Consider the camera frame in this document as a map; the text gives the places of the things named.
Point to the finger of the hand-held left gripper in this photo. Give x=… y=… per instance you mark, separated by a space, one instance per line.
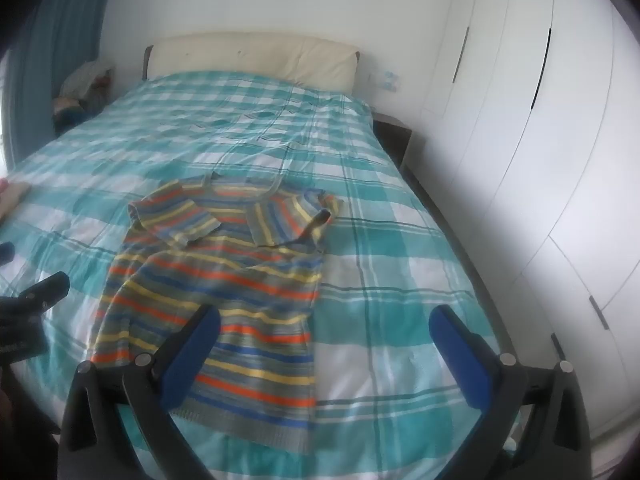
x=6 y=254
x=47 y=287

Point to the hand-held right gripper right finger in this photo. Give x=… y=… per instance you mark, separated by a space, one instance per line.
x=457 y=355

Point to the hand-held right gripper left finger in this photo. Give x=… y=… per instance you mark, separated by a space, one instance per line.
x=192 y=347

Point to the striped knit shirt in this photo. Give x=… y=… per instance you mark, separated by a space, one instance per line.
x=225 y=280

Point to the pile of clothes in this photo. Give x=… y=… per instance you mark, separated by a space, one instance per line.
x=82 y=92

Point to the teal plaid blanket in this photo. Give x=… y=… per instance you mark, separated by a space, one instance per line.
x=390 y=240

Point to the blue curtain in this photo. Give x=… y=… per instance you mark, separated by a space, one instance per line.
x=55 y=45

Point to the white wardrobe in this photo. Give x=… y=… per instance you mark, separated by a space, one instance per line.
x=540 y=150

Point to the dark wooden nightstand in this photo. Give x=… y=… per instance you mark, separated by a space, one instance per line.
x=392 y=132

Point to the cream padded headboard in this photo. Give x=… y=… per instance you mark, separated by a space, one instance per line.
x=250 y=57

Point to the white wall socket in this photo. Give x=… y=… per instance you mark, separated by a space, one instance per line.
x=386 y=80

